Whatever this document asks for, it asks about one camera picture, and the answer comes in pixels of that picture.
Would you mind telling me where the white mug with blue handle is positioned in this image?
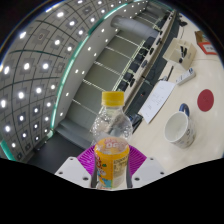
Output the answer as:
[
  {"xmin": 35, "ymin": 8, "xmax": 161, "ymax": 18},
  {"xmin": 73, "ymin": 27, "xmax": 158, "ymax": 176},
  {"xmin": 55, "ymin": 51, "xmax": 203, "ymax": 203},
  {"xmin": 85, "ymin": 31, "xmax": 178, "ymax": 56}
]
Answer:
[{"xmin": 163, "ymin": 102, "xmax": 197, "ymax": 149}]

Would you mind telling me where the flat round red coaster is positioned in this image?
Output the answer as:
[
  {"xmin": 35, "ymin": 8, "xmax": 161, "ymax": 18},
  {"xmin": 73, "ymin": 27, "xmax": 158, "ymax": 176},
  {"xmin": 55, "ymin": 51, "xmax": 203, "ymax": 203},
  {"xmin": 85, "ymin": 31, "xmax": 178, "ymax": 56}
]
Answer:
[{"xmin": 196, "ymin": 88, "xmax": 215, "ymax": 113}]

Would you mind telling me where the row of black office chairs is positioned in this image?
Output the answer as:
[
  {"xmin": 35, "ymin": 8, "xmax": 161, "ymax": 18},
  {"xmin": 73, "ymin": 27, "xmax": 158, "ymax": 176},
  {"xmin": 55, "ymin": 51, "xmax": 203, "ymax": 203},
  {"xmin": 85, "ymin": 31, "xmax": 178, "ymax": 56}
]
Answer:
[{"xmin": 116, "ymin": 9, "xmax": 174, "ymax": 93}]

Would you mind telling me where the group of ceiling lights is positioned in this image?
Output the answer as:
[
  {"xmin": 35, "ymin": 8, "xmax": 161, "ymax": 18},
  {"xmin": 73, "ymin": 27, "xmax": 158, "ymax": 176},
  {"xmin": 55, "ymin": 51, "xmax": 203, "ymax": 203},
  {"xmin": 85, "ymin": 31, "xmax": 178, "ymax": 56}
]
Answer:
[{"xmin": 0, "ymin": 0, "xmax": 141, "ymax": 159}]

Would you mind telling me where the yellow-capped orange drink bottle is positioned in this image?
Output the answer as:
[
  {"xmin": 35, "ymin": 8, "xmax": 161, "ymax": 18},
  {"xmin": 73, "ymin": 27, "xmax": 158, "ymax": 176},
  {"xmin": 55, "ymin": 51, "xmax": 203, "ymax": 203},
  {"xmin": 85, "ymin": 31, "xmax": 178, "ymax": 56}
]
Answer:
[{"xmin": 90, "ymin": 90, "xmax": 134, "ymax": 191}]

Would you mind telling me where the long curved conference desk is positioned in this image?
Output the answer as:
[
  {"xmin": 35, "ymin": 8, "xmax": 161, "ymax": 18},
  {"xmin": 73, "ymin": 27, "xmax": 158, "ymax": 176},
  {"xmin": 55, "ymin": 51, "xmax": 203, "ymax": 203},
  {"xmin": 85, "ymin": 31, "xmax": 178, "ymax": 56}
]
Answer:
[{"xmin": 124, "ymin": 9, "xmax": 179, "ymax": 116}]

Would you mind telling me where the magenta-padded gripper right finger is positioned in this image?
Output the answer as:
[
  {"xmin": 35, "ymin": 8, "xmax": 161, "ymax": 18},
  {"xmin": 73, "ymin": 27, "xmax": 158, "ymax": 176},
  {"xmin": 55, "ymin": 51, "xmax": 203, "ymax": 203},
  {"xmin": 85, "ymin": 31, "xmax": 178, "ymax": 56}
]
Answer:
[{"xmin": 126, "ymin": 145, "xmax": 166, "ymax": 190}]

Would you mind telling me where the white paper sheet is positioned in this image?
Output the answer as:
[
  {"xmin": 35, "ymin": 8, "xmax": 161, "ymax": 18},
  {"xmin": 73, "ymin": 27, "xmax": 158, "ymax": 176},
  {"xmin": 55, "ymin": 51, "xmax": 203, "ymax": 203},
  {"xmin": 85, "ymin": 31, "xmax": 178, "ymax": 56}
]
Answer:
[{"xmin": 138, "ymin": 79, "xmax": 177, "ymax": 125}]

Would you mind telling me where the white power strip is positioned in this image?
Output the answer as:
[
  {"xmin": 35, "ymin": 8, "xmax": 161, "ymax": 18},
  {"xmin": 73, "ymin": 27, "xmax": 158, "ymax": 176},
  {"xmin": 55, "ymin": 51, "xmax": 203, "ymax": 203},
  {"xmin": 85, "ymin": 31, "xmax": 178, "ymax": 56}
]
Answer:
[{"xmin": 175, "ymin": 67, "xmax": 197, "ymax": 86}]

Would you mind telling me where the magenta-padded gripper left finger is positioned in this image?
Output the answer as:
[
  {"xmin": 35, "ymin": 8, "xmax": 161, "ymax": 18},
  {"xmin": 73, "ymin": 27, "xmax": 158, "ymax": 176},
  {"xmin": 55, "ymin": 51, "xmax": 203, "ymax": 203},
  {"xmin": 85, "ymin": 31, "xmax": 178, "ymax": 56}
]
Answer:
[{"xmin": 54, "ymin": 146, "xmax": 98, "ymax": 189}]

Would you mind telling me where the black desk phone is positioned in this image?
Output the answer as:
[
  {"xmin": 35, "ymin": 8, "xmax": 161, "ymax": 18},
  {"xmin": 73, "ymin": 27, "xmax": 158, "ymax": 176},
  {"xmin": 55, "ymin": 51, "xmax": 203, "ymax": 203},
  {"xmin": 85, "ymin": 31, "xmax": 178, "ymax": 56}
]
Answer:
[{"xmin": 130, "ymin": 113, "xmax": 144, "ymax": 134}]

